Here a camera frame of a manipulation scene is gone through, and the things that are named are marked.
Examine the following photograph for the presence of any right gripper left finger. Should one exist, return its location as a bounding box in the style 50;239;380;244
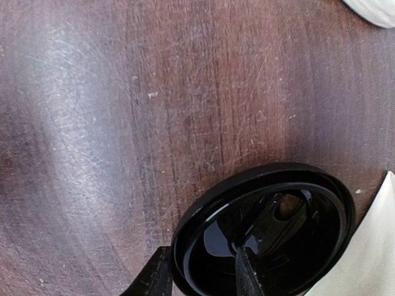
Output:
120;246;172;296

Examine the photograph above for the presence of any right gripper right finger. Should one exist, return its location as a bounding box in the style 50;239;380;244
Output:
235;247;262;296

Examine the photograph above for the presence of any black plastic cup lid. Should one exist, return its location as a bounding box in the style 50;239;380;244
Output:
169;163;356;295

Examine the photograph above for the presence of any blue checkered paper bag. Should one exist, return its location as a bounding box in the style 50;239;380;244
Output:
307;171;394;296

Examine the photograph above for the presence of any white ceramic mug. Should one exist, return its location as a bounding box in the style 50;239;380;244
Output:
343;0;395;28

